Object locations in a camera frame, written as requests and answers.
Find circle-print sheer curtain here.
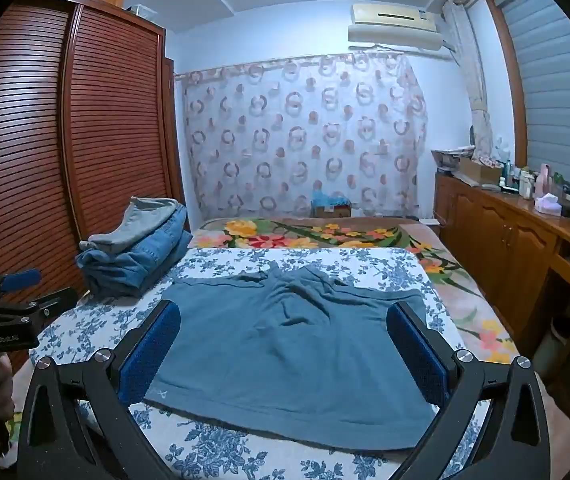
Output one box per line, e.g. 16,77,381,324
175,52,428,218

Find wooden window frame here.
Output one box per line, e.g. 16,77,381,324
485,0,530,171

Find stack of printed boxes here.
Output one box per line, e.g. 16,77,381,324
432,146,476,171

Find pink tissue box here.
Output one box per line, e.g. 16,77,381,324
535,192,563,217

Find white air conditioner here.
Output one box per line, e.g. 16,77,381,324
347,2,446,52

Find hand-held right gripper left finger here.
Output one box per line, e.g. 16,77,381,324
17,300,183,480

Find wooden louvered wardrobe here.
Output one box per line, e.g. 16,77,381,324
0,0,186,311

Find person's left hand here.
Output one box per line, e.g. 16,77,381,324
0,352,16,422

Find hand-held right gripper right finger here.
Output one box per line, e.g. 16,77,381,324
386,301,548,480

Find open cardboard box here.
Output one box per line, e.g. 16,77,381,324
457,155,503,183

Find teal pants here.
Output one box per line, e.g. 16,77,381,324
144,265,446,452

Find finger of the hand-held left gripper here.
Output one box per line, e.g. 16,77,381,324
0,269,44,295
0,286,78,322

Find bright flower-print blanket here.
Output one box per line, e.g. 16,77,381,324
192,217,520,366

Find blue floral white sheet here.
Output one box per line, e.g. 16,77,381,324
29,246,490,480

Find grey window blind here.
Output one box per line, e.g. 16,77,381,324
497,0,570,196

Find cardboard box with blue cloth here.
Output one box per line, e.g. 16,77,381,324
311,191,353,218

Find blue folded jeans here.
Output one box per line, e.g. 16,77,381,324
76,249,178,299
127,207,192,283

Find wooden sideboard cabinet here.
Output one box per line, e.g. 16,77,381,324
432,172,570,411

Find beige side curtain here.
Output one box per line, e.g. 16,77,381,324
442,0,493,158

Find grey trash bin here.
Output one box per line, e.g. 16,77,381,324
532,315,570,376

